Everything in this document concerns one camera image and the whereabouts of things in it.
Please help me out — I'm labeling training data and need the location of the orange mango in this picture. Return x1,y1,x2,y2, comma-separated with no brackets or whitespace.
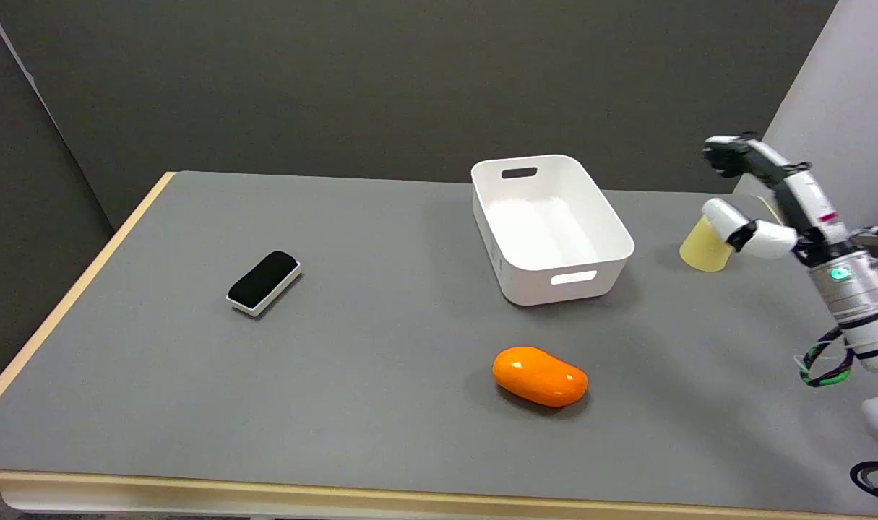
492,346,589,408

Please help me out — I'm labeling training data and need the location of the white plastic bin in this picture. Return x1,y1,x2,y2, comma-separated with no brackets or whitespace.
470,154,635,307

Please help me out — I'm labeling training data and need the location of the pale yellow cup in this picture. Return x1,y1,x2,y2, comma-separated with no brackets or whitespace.
679,214,733,273

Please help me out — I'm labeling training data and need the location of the grey table mat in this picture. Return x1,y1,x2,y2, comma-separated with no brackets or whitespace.
0,171,878,518

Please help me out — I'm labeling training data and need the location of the black whiteboard eraser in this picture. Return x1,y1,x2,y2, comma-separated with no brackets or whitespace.
226,250,302,318

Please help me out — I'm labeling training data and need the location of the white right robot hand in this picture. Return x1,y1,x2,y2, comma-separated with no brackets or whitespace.
701,133,855,267

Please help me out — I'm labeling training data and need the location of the black green cable loop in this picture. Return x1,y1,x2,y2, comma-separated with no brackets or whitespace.
799,329,855,388

